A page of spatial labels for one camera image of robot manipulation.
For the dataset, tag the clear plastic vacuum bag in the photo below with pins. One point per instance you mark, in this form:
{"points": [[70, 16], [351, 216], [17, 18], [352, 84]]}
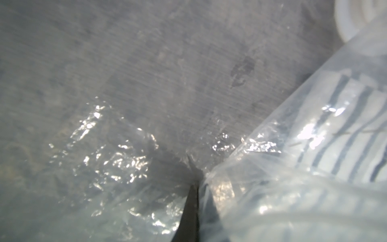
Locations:
{"points": [[111, 110]]}

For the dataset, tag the black white striped garment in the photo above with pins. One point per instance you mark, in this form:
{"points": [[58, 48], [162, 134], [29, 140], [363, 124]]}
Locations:
{"points": [[341, 127]]}

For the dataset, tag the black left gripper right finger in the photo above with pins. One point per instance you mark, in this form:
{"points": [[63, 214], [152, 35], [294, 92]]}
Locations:
{"points": [[211, 228]]}

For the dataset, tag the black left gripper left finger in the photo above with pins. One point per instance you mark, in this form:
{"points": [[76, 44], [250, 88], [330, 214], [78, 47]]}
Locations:
{"points": [[188, 229]]}

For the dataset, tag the white round bag valve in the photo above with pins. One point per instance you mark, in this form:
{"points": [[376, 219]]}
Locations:
{"points": [[352, 15]]}

